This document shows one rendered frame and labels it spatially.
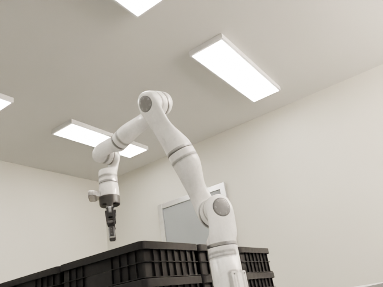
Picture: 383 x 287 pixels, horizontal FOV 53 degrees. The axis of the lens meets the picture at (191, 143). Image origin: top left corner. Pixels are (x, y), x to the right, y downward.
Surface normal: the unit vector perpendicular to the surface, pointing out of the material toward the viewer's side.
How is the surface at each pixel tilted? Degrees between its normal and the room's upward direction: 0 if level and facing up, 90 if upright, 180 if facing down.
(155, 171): 90
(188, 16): 180
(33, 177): 90
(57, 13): 180
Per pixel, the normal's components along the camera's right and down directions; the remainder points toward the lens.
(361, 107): -0.57, -0.25
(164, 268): 0.80, -0.35
